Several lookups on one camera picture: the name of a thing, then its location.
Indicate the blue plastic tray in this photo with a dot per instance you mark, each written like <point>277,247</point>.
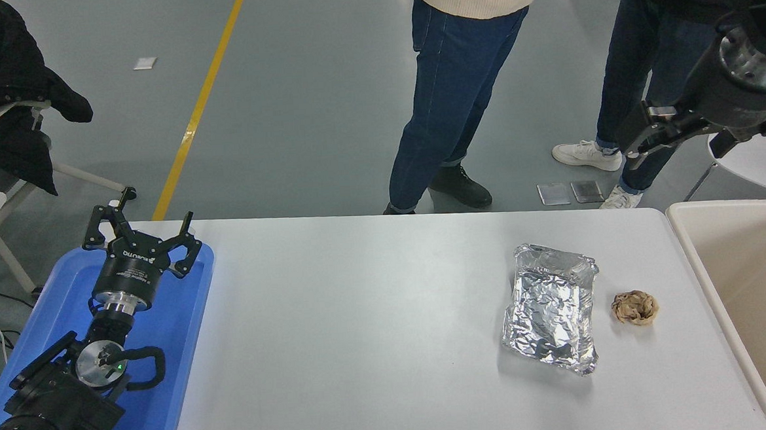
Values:
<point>173,331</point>

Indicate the large pale bin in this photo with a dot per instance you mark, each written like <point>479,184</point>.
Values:
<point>754,287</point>

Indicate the square floor plate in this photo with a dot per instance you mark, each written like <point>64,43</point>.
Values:
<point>587,191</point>
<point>553,193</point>

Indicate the foil tray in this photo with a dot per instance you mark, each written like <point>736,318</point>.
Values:
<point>549,311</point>

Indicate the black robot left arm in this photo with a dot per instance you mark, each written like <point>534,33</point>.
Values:
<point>46,409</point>

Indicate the white frame chair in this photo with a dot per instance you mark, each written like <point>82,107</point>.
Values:
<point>79,175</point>

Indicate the crumpled tan paper ball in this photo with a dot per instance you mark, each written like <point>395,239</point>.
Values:
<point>634,308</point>

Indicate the person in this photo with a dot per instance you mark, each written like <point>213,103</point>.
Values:
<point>454,73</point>
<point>642,31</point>
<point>8,64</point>

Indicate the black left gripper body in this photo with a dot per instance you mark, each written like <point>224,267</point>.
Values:
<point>130,264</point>

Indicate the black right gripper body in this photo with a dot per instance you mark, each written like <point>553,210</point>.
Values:
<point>718,102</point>

